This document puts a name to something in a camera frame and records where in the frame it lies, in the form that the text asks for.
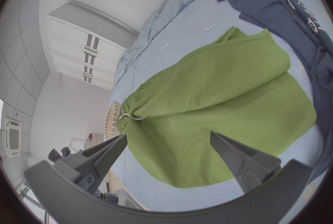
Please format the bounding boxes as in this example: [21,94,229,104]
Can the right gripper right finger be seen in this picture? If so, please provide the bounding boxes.
[210,130,283,195]

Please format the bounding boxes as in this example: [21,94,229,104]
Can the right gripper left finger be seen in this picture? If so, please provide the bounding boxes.
[56,134,128,194]

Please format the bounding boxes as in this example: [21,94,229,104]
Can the green shorts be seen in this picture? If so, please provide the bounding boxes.
[116,26,317,189]

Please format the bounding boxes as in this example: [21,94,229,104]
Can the round woven basket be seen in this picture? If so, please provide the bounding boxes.
[104,100,123,141]

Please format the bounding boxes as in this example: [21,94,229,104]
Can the dark blue garment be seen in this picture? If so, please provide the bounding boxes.
[216,0,333,182]

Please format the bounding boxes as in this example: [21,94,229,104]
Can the white ceiling air vent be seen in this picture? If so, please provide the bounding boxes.
[4,117,23,157]

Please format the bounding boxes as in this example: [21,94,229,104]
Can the white wardrobe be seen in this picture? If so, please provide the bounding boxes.
[48,2,140,92]

